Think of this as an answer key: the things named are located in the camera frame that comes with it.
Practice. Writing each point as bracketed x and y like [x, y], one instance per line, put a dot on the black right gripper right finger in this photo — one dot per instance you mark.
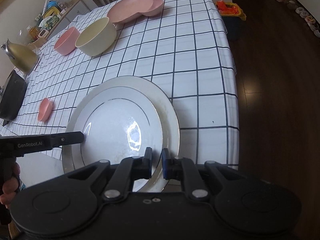
[185, 171]

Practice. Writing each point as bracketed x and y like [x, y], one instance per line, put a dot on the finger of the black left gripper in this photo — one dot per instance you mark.
[69, 138]

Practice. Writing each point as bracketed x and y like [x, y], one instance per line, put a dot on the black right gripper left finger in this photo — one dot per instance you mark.
[121, 177]

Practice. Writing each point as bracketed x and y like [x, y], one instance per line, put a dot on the large white floral plate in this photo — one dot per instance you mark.
[168, 119]

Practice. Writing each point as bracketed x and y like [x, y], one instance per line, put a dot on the pink round bowl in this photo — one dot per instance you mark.
[66, 42]

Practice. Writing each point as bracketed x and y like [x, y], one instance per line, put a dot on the pink mouse-shaped divided plate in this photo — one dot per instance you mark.
[128, 10]

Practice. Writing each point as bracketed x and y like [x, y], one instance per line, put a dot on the small white rimmed plate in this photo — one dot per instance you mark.
[117, 123]

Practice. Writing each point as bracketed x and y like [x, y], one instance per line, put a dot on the person's left hand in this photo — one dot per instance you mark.
[10, 187]

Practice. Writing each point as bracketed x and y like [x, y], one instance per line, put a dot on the small pink heart dish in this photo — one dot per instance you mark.
[45, 109]

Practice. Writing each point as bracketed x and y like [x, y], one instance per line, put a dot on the black pot with lid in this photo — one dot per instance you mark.
[12, 96]

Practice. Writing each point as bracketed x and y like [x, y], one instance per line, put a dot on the gold kettle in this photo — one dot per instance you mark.
[21, 56]

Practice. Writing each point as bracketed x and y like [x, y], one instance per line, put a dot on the cream round bowl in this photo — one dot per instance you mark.
[97, 37]

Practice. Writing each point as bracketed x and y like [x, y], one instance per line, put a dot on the white black checked tablecloth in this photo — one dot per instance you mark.
[184, 51]

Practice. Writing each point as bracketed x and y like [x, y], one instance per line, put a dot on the white drawer cabinet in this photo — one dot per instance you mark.
[78, 7]

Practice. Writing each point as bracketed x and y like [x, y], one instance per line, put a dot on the bin with orange bag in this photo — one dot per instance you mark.
[233, 17]

